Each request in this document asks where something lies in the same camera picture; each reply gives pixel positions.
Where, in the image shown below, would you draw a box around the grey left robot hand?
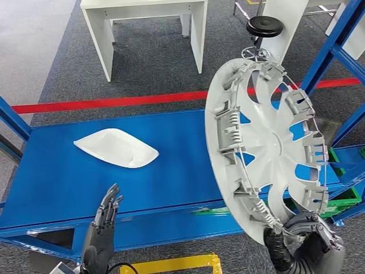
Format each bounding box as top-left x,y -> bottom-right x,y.
81,183 -> 124,274

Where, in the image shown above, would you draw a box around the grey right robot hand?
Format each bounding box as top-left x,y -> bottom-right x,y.
263,211 -> 345,274

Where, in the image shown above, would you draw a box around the grey plastic wheel cover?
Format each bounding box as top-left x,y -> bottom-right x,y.
204,57 -> 329,246

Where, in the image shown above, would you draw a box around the white teardrop plastic part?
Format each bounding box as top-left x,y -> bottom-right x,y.
73,128 -> 160,169

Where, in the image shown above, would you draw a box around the blue metal shelf rack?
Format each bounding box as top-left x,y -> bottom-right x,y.
0,0 -> 365,261

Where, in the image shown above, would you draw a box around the red barrier belt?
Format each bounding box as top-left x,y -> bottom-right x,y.
11,77 -> 361,115

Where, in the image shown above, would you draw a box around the white desk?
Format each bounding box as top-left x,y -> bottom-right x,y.
80,0 -> 209,82

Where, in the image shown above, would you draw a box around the white cabinet panel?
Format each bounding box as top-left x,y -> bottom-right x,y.
325,0 -> 365,61
259,0 -> 310,65

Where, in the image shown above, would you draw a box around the black round stool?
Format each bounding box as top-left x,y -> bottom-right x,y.
241,15 -> 285,62

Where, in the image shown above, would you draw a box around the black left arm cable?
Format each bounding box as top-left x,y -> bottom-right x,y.
107,261 -> 140,274

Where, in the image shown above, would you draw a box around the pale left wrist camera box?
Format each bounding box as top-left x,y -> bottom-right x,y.
50,261 -> 78,274

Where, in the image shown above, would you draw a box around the metal frame legs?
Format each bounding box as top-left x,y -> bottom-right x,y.
232,0 -> 265,18

